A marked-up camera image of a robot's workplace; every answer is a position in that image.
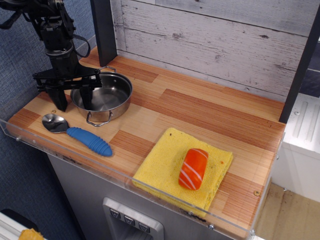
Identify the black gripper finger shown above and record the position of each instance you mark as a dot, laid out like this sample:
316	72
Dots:
58	97
86	94

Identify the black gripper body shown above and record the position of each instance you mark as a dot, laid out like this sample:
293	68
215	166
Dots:
67	73

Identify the metal pot with handles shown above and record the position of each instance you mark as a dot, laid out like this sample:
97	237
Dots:
108	102

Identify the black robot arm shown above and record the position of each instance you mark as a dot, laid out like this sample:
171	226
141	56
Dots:
56	29

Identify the yellow folded cloth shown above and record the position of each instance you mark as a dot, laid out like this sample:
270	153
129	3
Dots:
159	172

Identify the grey toy fridge cabinet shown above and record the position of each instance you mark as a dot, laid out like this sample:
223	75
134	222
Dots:
86	188

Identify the orange salmon sushi toy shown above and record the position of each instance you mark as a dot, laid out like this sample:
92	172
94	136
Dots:
193	169

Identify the silver dispenser button panel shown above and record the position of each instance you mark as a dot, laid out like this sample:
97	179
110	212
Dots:
126	223

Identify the white toy appliance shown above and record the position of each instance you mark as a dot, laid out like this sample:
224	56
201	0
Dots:
297	167

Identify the blue handled metal spoon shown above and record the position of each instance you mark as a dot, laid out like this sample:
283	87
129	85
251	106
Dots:
57	124

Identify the clear acrylic guard rail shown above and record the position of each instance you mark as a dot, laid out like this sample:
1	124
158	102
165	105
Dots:
229	119

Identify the dark right frame post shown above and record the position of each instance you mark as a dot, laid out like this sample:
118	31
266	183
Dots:
304	62

